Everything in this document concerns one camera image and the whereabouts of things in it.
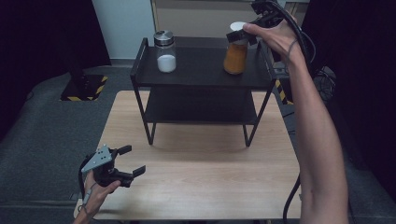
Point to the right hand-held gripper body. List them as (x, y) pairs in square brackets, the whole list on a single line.
[(267, 14)]

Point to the white salt jar silver lid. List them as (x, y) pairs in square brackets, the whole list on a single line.
[(165, 53)]

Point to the person's left hand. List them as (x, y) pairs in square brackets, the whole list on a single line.
[(96, 196)]

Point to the dark curtain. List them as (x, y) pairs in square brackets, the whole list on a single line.
[(364, 93), (40, 40)]

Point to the orange spice jar white lid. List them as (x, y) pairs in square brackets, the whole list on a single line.
[(235, 57)]

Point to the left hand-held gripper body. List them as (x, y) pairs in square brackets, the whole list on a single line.
[(104, 169)]

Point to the black two-tier shelf rack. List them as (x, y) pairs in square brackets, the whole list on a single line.
[(202, 77)]

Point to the beige wooden cabinet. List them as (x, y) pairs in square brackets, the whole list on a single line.
[(199, 18)]

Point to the black stand with striped base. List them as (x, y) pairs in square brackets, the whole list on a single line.
[(83, 88), (281, 91)]

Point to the person's right hand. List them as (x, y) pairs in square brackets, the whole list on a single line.
[(277, 39)]

